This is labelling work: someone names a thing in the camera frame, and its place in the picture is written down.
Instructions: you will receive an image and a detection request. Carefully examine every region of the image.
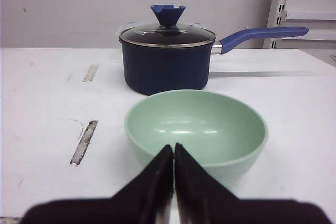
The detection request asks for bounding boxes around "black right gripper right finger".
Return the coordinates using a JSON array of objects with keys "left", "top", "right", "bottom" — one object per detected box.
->
[{"left": 174, "top": 143, "right": 331, "bottom": 223}]

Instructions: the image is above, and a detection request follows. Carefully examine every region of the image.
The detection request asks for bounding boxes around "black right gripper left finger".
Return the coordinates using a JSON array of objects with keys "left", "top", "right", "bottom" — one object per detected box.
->
[{"left": 21, "top": 145, "right": 173, "bottom": 223}]

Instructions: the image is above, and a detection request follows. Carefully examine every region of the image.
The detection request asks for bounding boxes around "dark blue saucepan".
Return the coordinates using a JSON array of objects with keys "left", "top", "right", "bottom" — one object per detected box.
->
[{"left": 119, "top": 26, "right": 309, "bottom": 95}]

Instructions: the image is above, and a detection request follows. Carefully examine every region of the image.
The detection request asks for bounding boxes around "glass lid with blue knob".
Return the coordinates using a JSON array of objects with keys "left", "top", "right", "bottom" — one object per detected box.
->
[{"left": 119, "top": 4, "right": 216, "bottom": 48}]

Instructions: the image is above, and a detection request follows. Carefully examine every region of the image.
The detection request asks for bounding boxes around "white metal shelf rack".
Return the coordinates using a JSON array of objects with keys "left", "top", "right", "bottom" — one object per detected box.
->
[{"left": 264, "top": 0, "right": 335, "bottom": 49}]

